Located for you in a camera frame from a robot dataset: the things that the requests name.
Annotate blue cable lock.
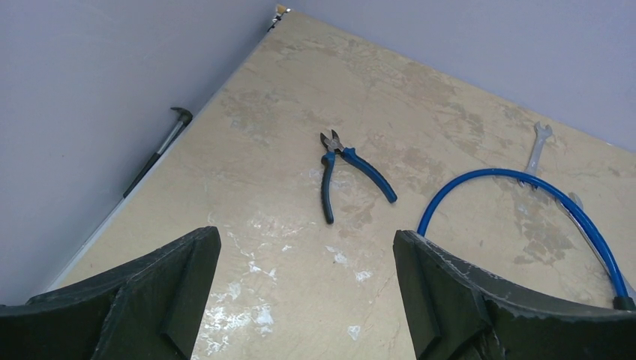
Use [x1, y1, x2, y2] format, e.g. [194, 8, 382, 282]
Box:
[416, 167, 636, 312]

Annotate small silver wrench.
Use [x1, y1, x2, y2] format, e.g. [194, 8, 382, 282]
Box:
[524, 121, 553, 176]

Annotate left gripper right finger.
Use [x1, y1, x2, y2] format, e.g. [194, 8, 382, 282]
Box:
[393, 230, 635, 359]

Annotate black clamp handle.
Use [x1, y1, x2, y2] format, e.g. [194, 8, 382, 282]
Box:
[123, 106, 194, 198]

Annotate blue handled pliers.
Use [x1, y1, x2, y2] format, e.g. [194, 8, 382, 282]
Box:
[319, 129, 398, 225]

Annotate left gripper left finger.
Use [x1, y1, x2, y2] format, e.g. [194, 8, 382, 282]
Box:
[1, 226, 221, 359]

